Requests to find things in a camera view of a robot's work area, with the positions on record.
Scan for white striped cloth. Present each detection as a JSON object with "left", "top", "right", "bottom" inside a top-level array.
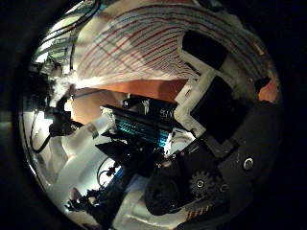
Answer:
[{"left": 74, "top": 2, "right": 275, "bottom": 94}]

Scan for black hanging cable loop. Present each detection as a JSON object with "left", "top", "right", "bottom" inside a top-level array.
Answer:
[{"left": 29, "top": 109, "right": 53, "bottom": 155}]

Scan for black cable bundle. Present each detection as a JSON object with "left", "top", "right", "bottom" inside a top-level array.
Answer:
[{"left": 37, "top": 0, "right": 102, "bottom": 49}]

